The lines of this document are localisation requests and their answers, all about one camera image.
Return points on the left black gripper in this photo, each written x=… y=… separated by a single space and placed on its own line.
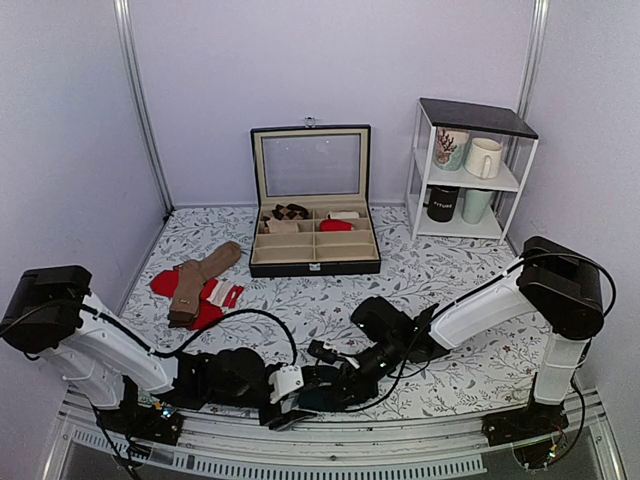
x=284 y=419

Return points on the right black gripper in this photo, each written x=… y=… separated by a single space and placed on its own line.
x=362 y=390

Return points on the dark green christmas sock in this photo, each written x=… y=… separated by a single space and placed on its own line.
x=321 y=391

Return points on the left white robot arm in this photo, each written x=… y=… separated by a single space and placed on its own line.
x=54 y=315

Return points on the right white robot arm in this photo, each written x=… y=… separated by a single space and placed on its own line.
x=547 y=279

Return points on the red striped sock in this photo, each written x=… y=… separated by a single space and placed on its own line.
x=217 y=298

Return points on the red rolled sock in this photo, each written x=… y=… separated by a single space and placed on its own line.
x=335 y=225

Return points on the black compartment storage box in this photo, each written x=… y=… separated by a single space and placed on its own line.
x=322 y=168

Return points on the cream rolled sock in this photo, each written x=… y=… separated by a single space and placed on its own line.
x=343 y=215

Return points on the brown sock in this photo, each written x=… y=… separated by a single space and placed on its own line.
x=193 y=276

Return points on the argyle rolled sock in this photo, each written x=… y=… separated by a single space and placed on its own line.
x=290 y=212

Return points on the black ceramic mug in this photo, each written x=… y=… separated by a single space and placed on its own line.
x=442 y=202

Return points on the mint green mug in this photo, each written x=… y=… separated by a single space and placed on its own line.
x=475 y=204

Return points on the white two-tier shelf rack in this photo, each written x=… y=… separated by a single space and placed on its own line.
x=503 y=125

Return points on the floral ceramic mug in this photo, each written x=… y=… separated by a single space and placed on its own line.
x=451 y=148

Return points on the cream ceramic mug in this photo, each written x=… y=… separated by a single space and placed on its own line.
x=484 y=158

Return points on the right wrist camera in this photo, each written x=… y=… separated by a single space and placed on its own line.
x=345 y=357

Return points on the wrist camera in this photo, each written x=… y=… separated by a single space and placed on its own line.
x=345 y=357
x=284 y=381

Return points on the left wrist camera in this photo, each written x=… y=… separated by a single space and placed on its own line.
x=284 y=381

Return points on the aluminium front rail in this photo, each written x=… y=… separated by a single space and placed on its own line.
x=227 y=447

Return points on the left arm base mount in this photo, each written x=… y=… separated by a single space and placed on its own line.
x=155 y=423

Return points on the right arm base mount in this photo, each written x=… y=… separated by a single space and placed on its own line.
x=532 y=420

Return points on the right aluminium frame post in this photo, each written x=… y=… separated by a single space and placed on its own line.
x=533 y=56

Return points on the aluminium frame post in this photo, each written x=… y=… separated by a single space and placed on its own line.
x=127 y=43
x=533 y=56

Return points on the left aluminium frame post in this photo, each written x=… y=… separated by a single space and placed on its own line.
x=127 y=43

